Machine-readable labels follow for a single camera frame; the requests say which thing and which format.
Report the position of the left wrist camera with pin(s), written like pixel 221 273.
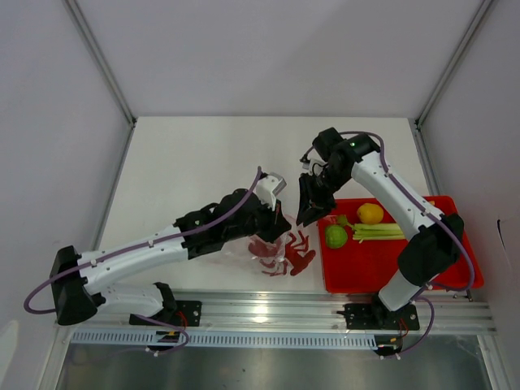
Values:
pixel 268 187

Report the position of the right aluminium corner post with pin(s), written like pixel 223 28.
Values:
pixel 469 35

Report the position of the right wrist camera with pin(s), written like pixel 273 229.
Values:
pixel 312 166

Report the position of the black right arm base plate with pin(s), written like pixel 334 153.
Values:
pixel 365 316

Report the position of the clear zip top bag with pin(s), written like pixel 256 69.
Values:
pixel 236 253

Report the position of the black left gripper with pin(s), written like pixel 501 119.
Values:
pixel 276 221

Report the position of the red plastic tray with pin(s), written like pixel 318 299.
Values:
pixel 366 267

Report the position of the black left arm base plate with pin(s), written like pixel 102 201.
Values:
pixel 187 314

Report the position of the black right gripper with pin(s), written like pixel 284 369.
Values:
pixel 311 214

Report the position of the left aluminium corner post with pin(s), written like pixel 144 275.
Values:
pixel 96 53

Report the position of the aluminium corner post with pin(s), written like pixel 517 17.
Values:
pixel 96 53
pixel 469 35

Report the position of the aluminium rail frame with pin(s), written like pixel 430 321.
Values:
pixel 279 311

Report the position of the green celery stalk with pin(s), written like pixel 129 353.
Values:
pixel 371 232

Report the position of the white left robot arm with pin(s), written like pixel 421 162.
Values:
pixel 88 283

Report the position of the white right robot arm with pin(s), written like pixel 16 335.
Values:
pixel 434 239

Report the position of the green bumpy custard apple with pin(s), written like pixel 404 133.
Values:
pixel 335 236

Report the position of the yellow lemon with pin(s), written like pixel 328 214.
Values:
pixel 370 213

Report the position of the white slotted cable duct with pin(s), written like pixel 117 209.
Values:
pixel 226 339

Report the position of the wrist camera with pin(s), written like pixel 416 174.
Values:
pixel 312 166
pixel 268 187

